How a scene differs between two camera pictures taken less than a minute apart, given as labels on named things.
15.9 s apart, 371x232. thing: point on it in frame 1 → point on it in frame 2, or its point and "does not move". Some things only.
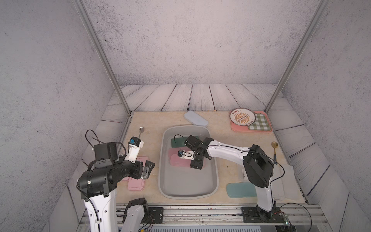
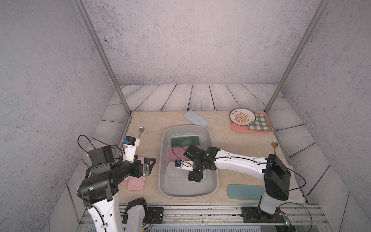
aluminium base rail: (297, 216) does not move
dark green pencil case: (179, 142) does not move
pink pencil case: (173, 154) does not move
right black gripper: (195, 165) → (194, 177)
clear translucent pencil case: (242, 174) → (175, 177)
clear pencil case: (286, 186) → (173, 171)
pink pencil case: (176, 161) does not move
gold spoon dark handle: (274, 145) does not move
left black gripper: (137, 172) does not move
